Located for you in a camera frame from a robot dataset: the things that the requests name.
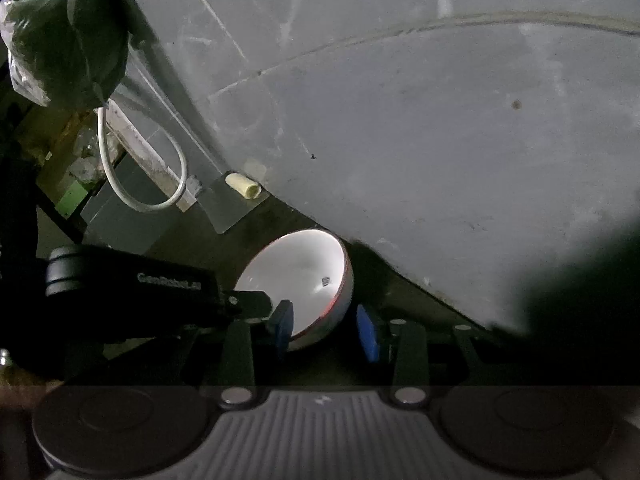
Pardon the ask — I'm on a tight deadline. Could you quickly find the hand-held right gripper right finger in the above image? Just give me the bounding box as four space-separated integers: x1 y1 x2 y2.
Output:
356 304 494 389

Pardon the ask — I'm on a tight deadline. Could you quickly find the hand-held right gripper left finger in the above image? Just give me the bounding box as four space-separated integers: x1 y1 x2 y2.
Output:
165 300 296 388

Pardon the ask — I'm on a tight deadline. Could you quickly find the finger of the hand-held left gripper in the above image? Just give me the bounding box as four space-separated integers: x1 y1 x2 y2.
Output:
220 289 275 322

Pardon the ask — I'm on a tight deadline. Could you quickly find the white ceramic bowl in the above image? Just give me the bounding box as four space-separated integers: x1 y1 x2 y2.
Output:
234 229 354 352

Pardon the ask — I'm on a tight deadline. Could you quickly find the dark grey board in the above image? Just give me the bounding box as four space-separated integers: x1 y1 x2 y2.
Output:
80 155 198 256

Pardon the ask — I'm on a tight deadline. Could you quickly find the grey flat sheet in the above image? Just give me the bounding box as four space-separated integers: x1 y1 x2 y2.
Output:
202 175 268 234

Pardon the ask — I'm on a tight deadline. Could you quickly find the small green box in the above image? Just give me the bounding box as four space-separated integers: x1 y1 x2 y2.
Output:
55 180 91 218

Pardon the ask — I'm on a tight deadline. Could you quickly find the small cream tube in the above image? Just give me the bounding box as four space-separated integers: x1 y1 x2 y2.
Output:
225 172 261 200

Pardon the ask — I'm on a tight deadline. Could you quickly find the clear bag of greens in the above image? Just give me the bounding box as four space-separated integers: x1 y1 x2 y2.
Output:
0 0 132 111

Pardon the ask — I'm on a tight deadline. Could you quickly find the white cable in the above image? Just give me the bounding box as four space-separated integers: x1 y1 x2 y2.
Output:
97 105 188 212

